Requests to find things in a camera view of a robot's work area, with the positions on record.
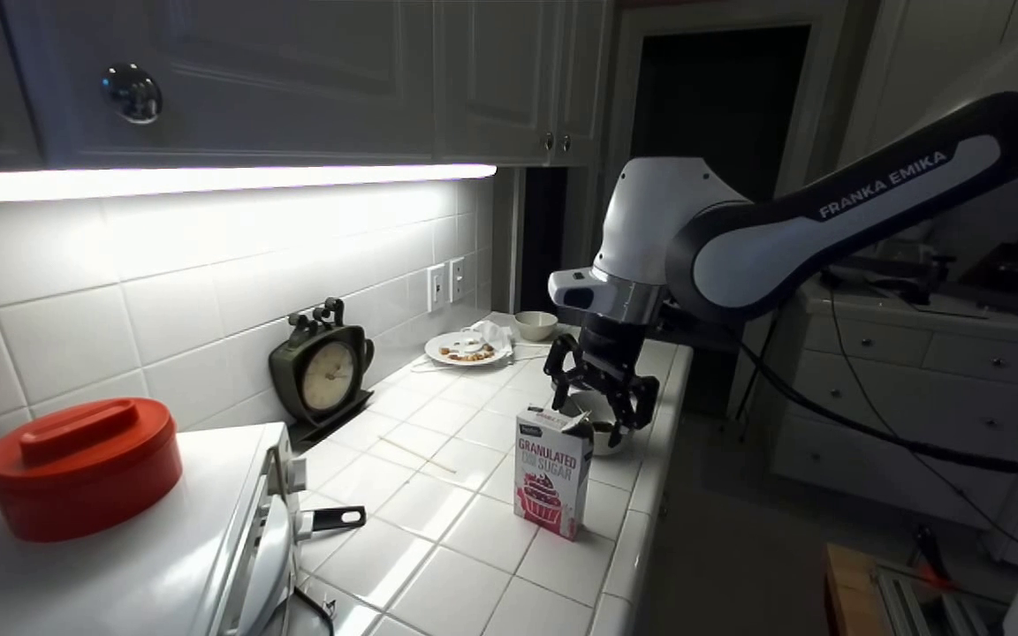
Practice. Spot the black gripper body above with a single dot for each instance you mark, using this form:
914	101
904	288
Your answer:
615	347

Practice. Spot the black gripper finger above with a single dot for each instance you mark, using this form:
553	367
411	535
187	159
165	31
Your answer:
638	408
566	371

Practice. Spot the white pink carton box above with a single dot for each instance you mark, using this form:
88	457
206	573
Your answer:
548	477

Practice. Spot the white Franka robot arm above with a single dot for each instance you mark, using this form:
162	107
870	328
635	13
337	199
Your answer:
652	212

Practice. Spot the large beige bowl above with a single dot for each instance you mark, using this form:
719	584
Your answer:
534	321

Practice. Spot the white cloth napkin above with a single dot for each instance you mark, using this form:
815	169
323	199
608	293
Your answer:
497	328

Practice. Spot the brown food pieces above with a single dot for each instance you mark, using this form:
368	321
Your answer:
471	349

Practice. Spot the white plate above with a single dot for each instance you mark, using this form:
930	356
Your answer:
445	349

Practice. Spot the dark retro table clock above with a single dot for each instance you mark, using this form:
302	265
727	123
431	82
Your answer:
328	374

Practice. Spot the black kitchen utensil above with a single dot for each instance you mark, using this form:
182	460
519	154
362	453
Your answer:
337	515

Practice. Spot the white lower cabinets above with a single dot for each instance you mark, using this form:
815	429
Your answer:
911	391

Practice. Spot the white cabinets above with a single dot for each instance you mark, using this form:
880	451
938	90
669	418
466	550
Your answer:
298	71
911	391

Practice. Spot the light wooden board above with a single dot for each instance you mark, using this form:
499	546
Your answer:
851	593

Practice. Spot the under-cabinet light bar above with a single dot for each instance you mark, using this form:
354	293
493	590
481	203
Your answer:
228	180

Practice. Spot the white upper cabinets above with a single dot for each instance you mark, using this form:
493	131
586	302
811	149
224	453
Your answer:
298	71

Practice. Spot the white toaster oven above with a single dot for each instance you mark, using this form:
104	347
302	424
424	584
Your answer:
121	577

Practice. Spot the red round lidded container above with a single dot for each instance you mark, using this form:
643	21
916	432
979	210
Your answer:
87	470

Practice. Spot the round metal cabinet knob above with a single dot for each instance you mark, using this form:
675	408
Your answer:
133	94

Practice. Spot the white wall light switch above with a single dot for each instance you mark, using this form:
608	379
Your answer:
458	276

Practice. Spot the white wall power outlet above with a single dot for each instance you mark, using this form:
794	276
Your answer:
436	288

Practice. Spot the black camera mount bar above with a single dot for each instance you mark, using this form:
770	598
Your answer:
885	273

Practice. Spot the aluminium frame rails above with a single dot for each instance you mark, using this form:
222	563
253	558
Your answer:
934	606

